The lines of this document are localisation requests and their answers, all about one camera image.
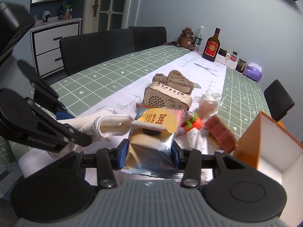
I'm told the crocheted orange red toy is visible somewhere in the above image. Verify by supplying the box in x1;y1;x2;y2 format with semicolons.
181;112;203;132

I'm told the brown liquor bottle red label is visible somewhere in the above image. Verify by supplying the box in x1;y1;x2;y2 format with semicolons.
202;28;221;62

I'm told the white drawer cabinet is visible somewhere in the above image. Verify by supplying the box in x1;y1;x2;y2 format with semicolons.
30;18;82;77

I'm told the white crumpled tissue cloth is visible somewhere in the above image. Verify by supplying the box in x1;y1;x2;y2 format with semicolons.
175;127;220;155

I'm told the black lid jar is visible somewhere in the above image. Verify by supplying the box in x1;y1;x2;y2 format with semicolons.
218;48;227;57

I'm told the wooden radio box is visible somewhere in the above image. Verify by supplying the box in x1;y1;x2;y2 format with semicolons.
142;82;193;111

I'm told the small red label jar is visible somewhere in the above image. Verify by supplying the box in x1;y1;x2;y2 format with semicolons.
230;51;238;62

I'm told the purple tissue pack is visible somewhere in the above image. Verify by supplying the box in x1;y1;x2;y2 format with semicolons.
243;63;262;82

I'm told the green grid tablecloth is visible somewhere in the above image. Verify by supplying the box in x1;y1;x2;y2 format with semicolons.
52;46;269;138

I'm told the brown knitted towel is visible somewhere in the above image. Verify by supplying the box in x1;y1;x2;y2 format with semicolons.
152;70;194;95

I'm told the white box on table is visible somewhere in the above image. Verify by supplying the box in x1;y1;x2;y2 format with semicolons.
215;54;237;70

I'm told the brown sponge block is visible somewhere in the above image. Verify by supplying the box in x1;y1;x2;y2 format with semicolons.
204;114;237;154

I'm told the white terry cloth mitt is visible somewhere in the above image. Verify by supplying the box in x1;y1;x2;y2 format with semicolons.
58;107;134;142

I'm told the orange cardboard box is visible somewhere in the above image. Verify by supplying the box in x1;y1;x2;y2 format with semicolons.
233;111;302;226

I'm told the white glass panel door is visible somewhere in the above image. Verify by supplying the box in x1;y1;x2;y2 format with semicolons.
83;0;137;33

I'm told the black chair right side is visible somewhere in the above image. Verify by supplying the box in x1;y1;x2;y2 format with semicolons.
264;79;295;122

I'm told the dark glass jar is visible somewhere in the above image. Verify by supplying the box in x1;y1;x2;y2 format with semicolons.
236;59;247;73

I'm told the clear plastic gift bag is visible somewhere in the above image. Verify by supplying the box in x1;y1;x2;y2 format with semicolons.
192;92;223;121

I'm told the clear plastic water bottle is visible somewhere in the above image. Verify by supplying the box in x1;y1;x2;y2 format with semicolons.
194;25;204;52

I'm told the orange yellow snack packet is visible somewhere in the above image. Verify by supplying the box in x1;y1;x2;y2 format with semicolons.
125;103;194;179

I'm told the brown bear plush bottle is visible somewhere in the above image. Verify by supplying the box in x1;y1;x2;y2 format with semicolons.
164;27;195;51

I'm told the black chair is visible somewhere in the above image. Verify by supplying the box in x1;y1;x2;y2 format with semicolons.
59;29;135;76
129;26;167;52
264;79;295;122

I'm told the black chair far left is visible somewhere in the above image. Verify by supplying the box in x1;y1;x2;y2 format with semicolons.
129;26;167;52

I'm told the black chair near left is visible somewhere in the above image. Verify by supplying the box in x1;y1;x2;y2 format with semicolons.
59;29;135;76

